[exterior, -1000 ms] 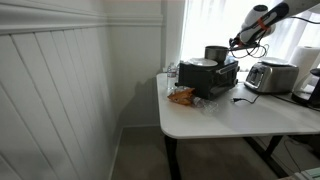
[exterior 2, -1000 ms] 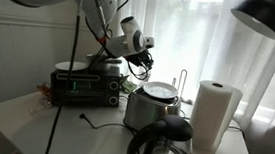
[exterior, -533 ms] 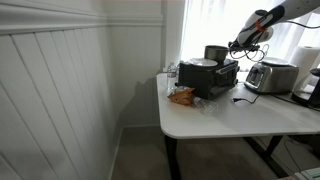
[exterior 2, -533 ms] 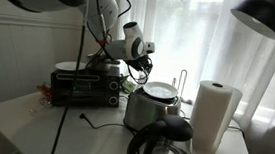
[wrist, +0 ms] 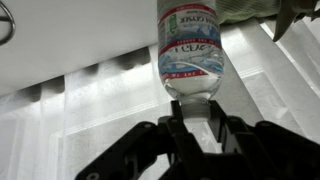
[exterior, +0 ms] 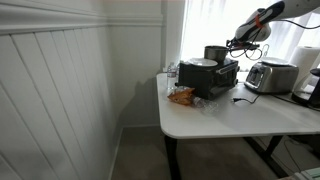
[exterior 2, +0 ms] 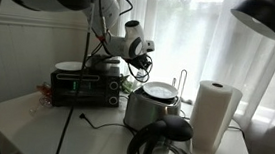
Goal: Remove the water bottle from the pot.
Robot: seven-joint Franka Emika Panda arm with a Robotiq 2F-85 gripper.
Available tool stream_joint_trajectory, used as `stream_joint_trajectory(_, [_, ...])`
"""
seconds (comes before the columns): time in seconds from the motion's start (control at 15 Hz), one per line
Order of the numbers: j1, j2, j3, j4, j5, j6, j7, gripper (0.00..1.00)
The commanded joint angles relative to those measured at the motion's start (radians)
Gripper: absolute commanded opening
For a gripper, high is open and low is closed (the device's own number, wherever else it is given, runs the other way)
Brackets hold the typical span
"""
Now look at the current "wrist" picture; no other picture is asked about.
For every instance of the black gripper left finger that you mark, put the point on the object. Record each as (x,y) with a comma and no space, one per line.
(140,150)

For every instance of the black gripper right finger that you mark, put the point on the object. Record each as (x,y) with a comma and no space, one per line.
(273,150)

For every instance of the clear labelled water bottle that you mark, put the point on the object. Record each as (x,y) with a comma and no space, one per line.
(190,50)

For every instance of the white sheer curtain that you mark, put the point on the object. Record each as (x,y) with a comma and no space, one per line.
(100,106)

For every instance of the green cloth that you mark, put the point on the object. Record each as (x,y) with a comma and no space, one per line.
(246,10)

